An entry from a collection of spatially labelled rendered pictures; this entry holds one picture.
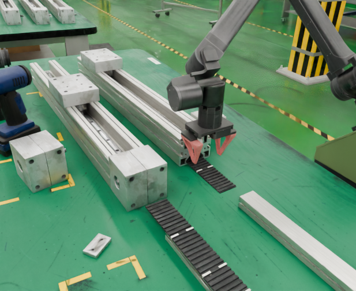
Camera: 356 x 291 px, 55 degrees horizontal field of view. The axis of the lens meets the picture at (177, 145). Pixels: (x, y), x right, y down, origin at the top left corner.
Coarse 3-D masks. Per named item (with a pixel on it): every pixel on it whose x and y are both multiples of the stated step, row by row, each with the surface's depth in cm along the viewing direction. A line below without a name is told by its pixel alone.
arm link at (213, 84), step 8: (200, 80) 74; (208, 80) 75; (216, 80) 76; (208, 88) 74; (216, 88) 74; (224, 88) 76; (208, 96) 75; (216, 96) 75; (208, 104) 76; (216, 104) 76
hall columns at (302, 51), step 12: (324, 0) 334; (336, 0) 340; (336, 12) 348; (300, 24) 367; (336, 24) 357; (300, 36) 370; (300, 48) 374; (312, 48) 360; (300, 60) 377; (312, 60) 364; (324, 60) 374; (300, 72) 381; (312, 72) 373; (324, 72) 383
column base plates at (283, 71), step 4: (280, 68) 398; (284, 68) 402; (280, 72) 396; (284, 72) 393; (288, 72) 389; (292, 72) 390; (288, 76) 387; (292, 76) 384; (296, 76) 379; (300, 76) 378; (308, 76) 366; (316, 76) 379; (320, 76) 380; (324, 76) 380; (296, 80) 378; (300, 80) 374; (304, 80) 370; (308, 80) 367; (312, 80) 369; (316, 80) 372; (320, 80) 375; (324, 80) 376; (328, 80) 379; (308, 84) 367
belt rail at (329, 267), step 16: (256, 208) 72; (272, 208) 72; (272, 224) 68; (288, 224) 68; (288, 240) 65; (304, 240) 64; (304, 256) 64; (320, 256) 61; (336, 256) 61; (320, 272) 60; (336, 272) 58; (352, 272) 58; (336, 288) 58; (352, 288) 55
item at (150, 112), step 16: (80, 64) 142; (96, 80) 129; (112, 80) 120; (128, 80) 122; (112, 96) 122; (128, 96) 108; (144, 96) 114; (160, 96) 108; (128, 112) 110; (144, 112) 99; (160, 112) 106; (176, 112) 99; (144, 128) 102; (160, 128) 95; (176, 128) 90; (160, 144) 96; (176, 144) 88; (176, 160) 90
